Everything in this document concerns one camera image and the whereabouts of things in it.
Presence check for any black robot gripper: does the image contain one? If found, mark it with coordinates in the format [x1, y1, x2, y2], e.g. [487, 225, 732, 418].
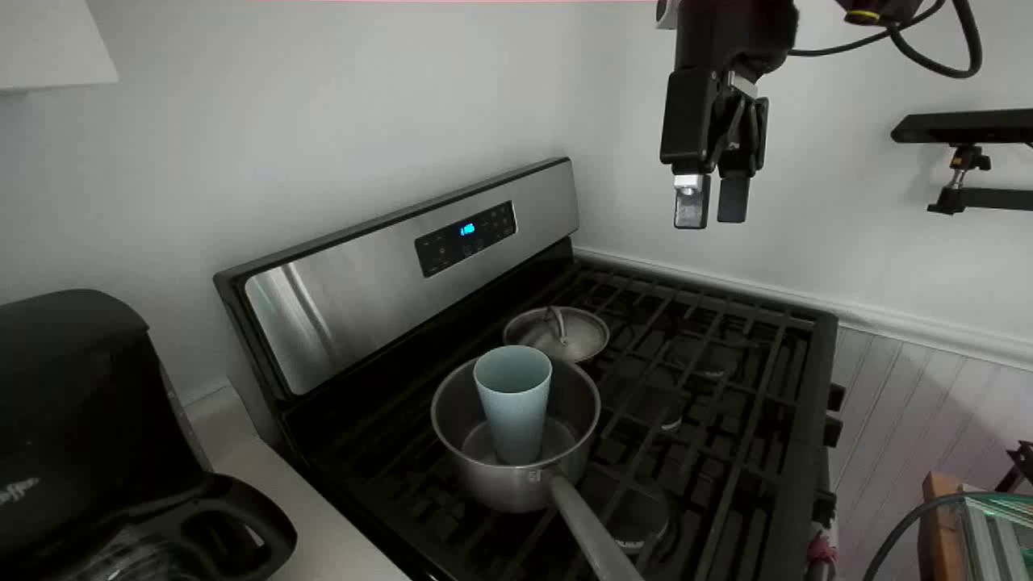
[656, 0, 798, 229]

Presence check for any light blue plastic cup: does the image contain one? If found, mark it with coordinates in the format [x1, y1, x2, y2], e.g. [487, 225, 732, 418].
[472, 344, 553, 466]

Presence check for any glass pot lid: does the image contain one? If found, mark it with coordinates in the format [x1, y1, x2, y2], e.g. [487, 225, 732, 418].
[503, 308, 609, 363]

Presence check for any stainless steel gas stove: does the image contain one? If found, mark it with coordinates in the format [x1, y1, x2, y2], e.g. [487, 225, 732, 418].
[217, 161, 842, 581]

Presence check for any stainless steel saucepan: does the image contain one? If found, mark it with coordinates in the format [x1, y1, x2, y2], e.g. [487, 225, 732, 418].
[430, 363, 643, 581]

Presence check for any black coffee maker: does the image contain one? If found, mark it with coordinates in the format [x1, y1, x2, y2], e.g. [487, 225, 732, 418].
[0, 290, 295, 581]

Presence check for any white upper cabinet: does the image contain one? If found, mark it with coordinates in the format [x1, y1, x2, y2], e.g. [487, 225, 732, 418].
[0, 0, 120, 92]

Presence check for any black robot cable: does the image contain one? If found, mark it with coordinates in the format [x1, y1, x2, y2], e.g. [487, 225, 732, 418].
[787, 0, 985, 82]

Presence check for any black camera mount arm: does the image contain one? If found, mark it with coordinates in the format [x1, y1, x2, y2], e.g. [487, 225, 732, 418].
[892, 109, 1033, 217]

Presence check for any wooden crate with cables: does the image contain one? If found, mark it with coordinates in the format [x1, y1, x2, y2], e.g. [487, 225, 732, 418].
[859, 438, 1033, 581]

